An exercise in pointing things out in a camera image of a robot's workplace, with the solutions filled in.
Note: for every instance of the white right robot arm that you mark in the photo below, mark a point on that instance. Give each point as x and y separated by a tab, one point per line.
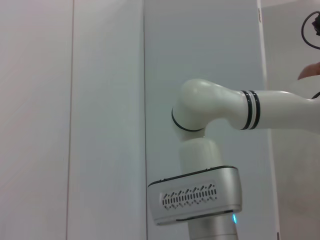
207	100

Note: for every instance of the brown rounded background object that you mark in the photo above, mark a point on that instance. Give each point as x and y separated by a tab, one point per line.
311	71

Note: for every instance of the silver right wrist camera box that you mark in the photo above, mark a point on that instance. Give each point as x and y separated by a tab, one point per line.
195	185

